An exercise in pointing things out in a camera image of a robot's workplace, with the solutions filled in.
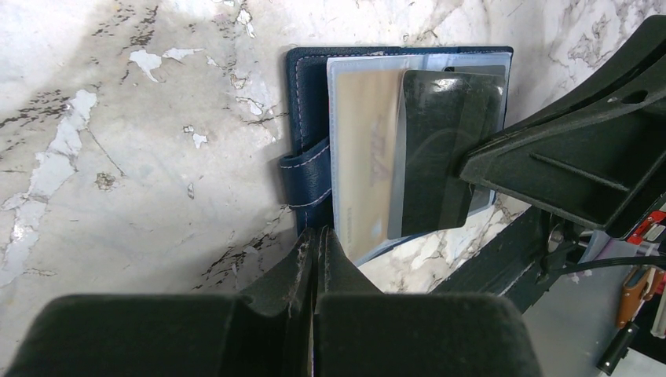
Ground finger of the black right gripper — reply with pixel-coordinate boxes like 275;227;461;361
505;15;665;136
459;79;665;229

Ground black VIP card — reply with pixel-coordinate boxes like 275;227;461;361
443;65;507;216

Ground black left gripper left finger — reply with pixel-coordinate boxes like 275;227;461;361
6;229;316;376

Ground plain black card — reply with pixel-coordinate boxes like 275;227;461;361
387;70;506;240

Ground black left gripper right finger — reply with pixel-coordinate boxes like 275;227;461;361
313;228;542;376

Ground gold credit card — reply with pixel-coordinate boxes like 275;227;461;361
332;69;404;262

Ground blue leather card holder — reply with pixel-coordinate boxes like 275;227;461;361
280;46;514;265

